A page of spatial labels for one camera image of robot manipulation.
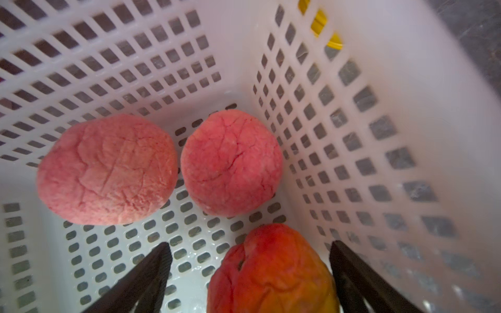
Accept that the yellow pencil cup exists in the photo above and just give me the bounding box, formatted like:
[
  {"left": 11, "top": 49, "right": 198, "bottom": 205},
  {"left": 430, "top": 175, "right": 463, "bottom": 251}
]
[{"left": 297, "top": 0, "right": 343, "bottom": 51}]

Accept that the pink peach near gripper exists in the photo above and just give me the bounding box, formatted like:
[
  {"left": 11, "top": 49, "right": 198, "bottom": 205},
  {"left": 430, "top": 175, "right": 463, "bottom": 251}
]
[{"left": 181, "top": 110, "right": 283, "bottom": 217}]

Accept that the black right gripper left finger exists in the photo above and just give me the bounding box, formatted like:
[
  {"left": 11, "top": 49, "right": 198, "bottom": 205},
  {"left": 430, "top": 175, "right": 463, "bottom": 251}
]
[{"left": 85, "top": 242, "right": 173, "bottom": 312}]

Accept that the orange red peach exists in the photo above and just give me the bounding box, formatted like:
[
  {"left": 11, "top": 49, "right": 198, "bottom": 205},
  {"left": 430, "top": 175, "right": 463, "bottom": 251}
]
[{"left": 206, "top": 224, "right": 340, "bottom": 312}]

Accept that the white plastic basket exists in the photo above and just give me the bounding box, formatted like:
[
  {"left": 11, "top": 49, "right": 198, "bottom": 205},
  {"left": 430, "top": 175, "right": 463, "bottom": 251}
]
[{"left": 1, "top": 1, "right": 500, "bottom": 312}]

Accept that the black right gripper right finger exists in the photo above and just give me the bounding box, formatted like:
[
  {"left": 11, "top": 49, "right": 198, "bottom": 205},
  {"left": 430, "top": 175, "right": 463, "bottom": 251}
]
[{"left": 330, "top": 241, "right": 421, "bottom": 312}]

